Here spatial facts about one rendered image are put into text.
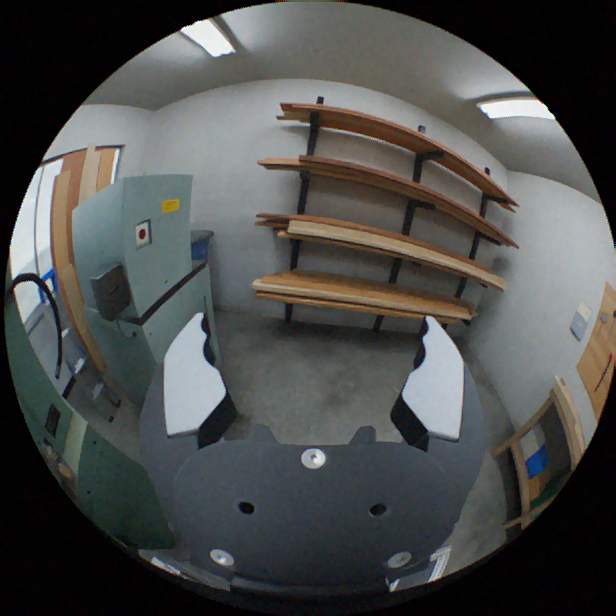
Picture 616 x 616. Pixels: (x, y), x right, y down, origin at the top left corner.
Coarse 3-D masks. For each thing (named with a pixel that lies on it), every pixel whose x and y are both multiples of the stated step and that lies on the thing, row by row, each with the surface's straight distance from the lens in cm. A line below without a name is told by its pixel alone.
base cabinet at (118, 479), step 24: (120, 456) 96; (96, 480) 89; (120, 480) 99; (144, 480) 114; (96, 504) 92; (120, 504) 102; (144, 504) 117; (120, 528) 106; (144, 528) 120; (168, 528) 142
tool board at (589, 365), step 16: (608, 288) 249; (608, 304) 246; (608, 320) 245; (592, 336) 242; (608, 336) 243; (592, 352) 242; (608, 352) 245; (592, 368) 243; (608, 368) 247; (592, 384) 245; (608, 384) 250; (592, 400) 248
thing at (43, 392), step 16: (16, 304) 75; (16, 320) 75; (16, 336) 76; (16, 352) 76; (32, 352) 77; (16, 368) 77; (32, 368) 78; (16, 384) 78; (32, 384) 79; (48, 384) 82; (32, 400) 81; (48, 400) 83; (64, 416) 87; (48, 432) 86; (64, 432) 89
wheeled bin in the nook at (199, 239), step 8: (192, 232) 191; (200, 232) 189; (208, 232) 193; (192, 240) 166; (200, 240) 174; (208, 240) 199; (192, 248) 171; (200, 248) 185; (192, 256) 174; (200, 256) 188
